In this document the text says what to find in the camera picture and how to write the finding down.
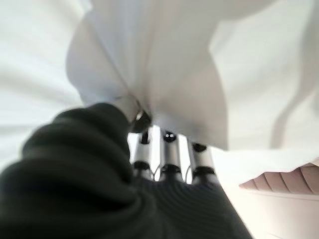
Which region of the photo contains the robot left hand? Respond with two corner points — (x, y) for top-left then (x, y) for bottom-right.
(0, 97), (250, 239)

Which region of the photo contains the white duvet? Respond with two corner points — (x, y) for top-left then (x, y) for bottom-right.
(0, 0), (319, 180)

